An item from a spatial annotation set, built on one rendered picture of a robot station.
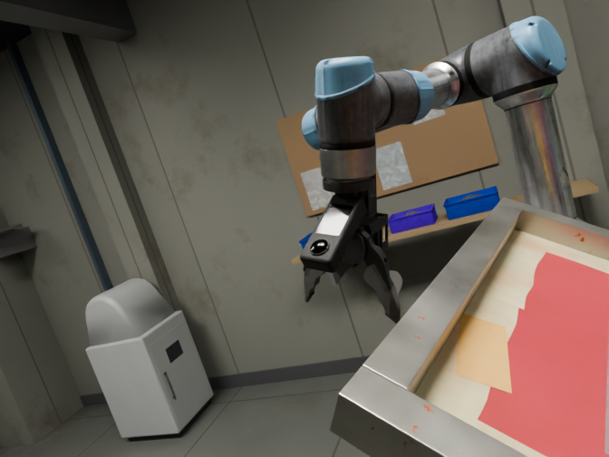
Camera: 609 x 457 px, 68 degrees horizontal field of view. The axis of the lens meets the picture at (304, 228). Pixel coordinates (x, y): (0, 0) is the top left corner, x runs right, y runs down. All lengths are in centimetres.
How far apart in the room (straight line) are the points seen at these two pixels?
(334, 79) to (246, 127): 307
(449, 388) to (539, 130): 65
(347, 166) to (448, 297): 21
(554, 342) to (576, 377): 5
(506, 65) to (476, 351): 62
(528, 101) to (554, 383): 61
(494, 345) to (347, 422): 21
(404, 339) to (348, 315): 329
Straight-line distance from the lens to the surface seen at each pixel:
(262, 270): 381
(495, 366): 48
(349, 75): 58
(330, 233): 58
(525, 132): 98
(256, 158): 362
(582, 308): 65
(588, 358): 55
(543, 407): 46
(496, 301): 58
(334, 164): 59
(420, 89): 68
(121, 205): 421
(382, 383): 36
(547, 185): 98
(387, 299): 63
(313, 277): 68
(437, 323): 44
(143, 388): 395
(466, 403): 42
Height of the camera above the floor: 172
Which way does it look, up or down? 8 degrees down
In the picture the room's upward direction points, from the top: 18 degrees counter-clockwise
